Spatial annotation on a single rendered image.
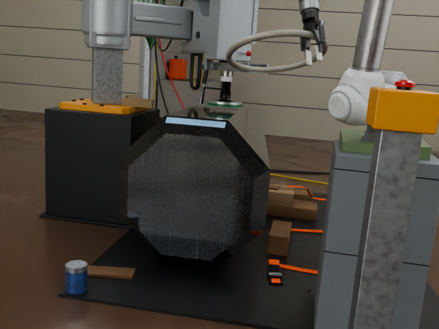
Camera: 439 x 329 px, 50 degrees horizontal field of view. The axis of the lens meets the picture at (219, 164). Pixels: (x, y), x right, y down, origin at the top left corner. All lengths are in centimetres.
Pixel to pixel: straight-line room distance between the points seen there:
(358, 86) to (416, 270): 75
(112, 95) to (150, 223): 112
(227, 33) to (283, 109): 506
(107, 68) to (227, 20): 93
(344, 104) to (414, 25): 619
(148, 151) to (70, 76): 654
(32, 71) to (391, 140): 860
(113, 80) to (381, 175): 255
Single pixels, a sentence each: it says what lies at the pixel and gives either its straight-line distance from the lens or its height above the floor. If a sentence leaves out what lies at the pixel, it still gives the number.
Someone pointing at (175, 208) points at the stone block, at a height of 35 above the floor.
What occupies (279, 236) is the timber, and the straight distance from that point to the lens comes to 284.
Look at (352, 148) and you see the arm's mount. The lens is 193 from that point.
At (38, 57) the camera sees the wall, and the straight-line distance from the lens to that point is 925.
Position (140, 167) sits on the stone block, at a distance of 250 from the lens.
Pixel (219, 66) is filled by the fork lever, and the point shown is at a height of 109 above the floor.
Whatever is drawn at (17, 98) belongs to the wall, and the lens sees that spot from 953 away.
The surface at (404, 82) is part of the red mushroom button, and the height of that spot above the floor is 109.
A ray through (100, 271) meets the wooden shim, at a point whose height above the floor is 3.
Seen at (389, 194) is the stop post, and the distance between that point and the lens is 103.
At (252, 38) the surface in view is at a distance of 216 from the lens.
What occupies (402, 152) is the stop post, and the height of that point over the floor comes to 96.
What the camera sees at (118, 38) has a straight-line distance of 329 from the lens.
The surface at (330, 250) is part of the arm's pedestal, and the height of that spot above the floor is 41.
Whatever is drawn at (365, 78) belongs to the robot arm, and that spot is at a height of 109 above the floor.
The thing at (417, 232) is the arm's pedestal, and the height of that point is 53.
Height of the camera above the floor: 111
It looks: 12 degrees down
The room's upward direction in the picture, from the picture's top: 4 degrees clockwise
